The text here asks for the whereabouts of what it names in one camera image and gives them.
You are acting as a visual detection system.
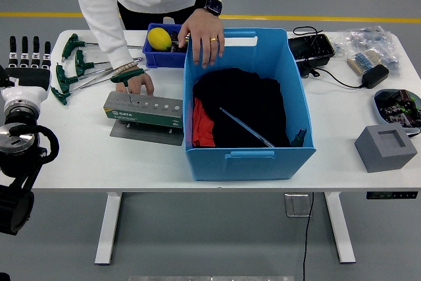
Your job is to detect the person's right hand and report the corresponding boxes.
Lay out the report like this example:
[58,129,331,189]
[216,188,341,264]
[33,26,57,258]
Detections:
[114,72,155,97]

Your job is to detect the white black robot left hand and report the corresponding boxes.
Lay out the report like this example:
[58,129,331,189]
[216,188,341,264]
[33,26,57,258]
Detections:
[0,35,53,103]

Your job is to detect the person's left hand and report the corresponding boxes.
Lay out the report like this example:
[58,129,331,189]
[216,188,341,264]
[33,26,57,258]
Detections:
[177,9,226,70]

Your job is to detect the green T-handle hex wrench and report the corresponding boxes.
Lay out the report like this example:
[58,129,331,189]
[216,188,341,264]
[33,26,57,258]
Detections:
[110,68,151,103]
[61,33,145,63]
[55,62,114,95]
[50,75,114,107]
[74,49,144,77]

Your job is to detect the green metal wrench stand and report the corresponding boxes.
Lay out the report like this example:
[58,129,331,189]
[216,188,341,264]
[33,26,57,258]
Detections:
[103,91,185,147]

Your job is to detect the large blue plastic box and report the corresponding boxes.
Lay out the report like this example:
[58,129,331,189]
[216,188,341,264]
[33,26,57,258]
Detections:
[183,27,317,182]

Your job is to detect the large green T-handle wrench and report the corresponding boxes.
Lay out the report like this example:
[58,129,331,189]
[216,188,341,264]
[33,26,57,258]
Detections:
[219,106,309,149]

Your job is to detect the grey cube box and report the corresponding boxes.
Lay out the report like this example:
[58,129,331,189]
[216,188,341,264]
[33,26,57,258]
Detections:
[353,123,418,173]

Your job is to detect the black wrist watch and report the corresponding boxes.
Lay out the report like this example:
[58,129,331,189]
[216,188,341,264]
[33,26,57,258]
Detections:
[193,0,224,16]

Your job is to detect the small blue plastic bin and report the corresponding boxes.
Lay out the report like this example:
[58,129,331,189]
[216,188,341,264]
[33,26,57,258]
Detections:
[141,23,190,69]

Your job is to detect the yellow lemon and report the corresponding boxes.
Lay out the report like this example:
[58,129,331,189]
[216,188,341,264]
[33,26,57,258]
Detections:
[147,27,173,52]

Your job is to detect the red cloth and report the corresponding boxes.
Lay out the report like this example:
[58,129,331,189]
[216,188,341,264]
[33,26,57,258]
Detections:
[192,97,216,147]

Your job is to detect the black cloth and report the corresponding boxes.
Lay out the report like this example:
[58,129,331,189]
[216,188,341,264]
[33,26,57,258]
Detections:
[192,67,291,149]

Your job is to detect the black plastic tray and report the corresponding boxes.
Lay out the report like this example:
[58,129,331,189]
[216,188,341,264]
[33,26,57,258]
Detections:
[287,34,335,70]

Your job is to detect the white table leg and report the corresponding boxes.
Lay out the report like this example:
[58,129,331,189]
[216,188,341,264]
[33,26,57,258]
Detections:
[324,191,357,265]
[94,192,122,266]

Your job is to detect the taped resistor strip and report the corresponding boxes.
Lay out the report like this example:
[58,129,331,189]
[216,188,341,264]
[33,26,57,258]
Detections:
[346,48,384,75]

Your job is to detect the clear plastic parts bags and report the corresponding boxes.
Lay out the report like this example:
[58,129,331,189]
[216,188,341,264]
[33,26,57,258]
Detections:
[332,25,401,80]

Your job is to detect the black power adapter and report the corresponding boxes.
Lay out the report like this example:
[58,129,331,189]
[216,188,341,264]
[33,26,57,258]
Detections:
[360,63,389,89]

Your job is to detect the light blue dish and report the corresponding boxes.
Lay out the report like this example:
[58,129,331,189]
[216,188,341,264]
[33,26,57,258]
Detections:
[373,88,421,130]

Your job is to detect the metal floor socket plate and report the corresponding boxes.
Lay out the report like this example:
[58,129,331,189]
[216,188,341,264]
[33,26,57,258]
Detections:
[284,193,312,218]

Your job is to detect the electronic parts pile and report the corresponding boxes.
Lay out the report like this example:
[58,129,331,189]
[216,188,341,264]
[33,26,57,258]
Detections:
[376,89,421,128]

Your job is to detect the black table control panel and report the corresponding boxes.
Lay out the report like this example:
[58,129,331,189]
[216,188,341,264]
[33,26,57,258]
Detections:
[366,190,418,200]

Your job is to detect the bead bracelet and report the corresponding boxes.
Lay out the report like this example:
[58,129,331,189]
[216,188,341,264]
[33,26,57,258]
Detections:
[112,61,139,76]

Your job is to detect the black adapter cable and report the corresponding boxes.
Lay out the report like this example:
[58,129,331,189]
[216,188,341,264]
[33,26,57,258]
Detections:
[292,26,364,89]

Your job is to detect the black floor cable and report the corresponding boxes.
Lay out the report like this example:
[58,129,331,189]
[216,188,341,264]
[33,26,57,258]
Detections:
[301,192,315,281]

